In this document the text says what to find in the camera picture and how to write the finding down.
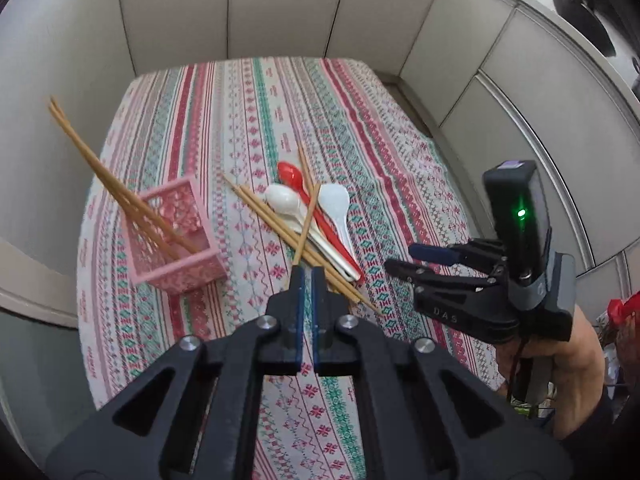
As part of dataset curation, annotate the pink perforated plastic basket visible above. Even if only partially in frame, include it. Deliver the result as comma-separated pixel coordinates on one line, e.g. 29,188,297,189
121,176,227,293

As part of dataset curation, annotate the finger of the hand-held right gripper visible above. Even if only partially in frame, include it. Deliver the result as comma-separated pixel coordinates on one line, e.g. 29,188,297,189
384,258,501,295
408,239,507,272

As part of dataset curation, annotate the red plastic spoon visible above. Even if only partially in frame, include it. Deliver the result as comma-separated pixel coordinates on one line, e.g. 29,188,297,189
277,161,362,276

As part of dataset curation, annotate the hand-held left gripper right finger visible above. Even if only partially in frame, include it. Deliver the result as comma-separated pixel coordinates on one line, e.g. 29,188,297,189
311,266,574,480

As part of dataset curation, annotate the striped patterned tablecloth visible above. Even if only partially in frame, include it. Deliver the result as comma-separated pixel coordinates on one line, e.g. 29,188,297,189
77,56,506,480

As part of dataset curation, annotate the white plastic rice spoon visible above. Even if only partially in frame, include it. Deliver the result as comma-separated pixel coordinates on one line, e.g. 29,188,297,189
318,183,358,262
264,184,362,284

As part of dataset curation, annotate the black dark object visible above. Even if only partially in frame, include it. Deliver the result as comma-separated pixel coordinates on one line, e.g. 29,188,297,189
550,0,640,57

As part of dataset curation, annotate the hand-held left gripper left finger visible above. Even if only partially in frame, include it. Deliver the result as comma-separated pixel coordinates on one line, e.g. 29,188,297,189
45,265,313,480

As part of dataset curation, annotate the red plastic bag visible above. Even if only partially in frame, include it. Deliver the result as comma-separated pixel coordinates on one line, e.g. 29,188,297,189
606,294,640,361

